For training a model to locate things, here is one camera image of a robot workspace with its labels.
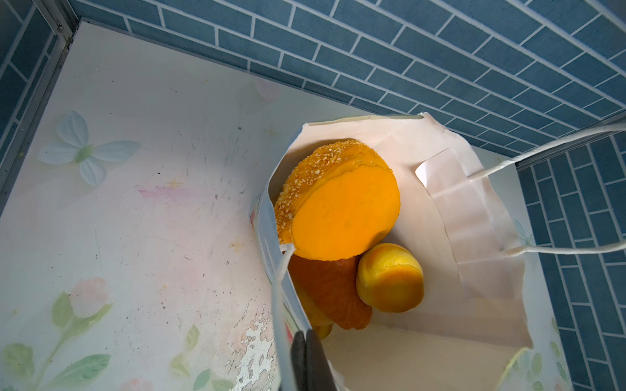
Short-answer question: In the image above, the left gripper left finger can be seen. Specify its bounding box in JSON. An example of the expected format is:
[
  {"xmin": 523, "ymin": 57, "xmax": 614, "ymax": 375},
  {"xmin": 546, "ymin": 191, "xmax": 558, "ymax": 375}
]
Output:
[{"xmin": 290, "ymin": 331, "xmax": 307, "ymax": 391}]

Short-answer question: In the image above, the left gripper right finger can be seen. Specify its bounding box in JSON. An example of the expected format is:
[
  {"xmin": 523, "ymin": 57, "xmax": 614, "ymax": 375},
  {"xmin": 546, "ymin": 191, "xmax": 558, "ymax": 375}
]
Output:
[{"xmin": 306, "ymin": 330, "xmax": 337, "ymax": 391}]

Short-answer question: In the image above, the reddish brown croissant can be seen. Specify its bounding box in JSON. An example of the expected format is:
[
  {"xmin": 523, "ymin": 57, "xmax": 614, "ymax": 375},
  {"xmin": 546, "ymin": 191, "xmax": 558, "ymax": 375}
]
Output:
[{"xmin": 289, "ymin": 255, "xmax": 373, "ymax": 330}]

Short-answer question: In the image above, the yellow orange round bun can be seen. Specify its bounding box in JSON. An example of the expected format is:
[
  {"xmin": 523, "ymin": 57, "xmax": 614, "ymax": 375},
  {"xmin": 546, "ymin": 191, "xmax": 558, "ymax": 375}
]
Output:
[{"xmin": 356, "ymin": 243, "xmax": 425, "ymax": 313}]

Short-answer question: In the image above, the sesame oval bread loaf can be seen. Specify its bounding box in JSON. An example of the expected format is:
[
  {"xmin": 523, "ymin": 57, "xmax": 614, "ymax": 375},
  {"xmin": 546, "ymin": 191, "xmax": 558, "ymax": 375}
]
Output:
[{"xmin": 274, "ymin": 139, "xmax": 401, "ymax": 262}]

